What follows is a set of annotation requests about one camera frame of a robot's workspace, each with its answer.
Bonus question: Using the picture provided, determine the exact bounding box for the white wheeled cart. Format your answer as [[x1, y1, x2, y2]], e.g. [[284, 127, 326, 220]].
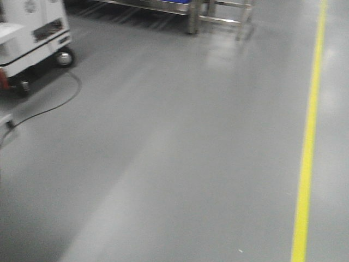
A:
[[1, 0, 75, 98]]

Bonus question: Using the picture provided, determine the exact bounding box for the steel rack frame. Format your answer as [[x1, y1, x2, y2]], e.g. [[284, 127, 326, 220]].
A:
[[105, 0, 255, 40]]

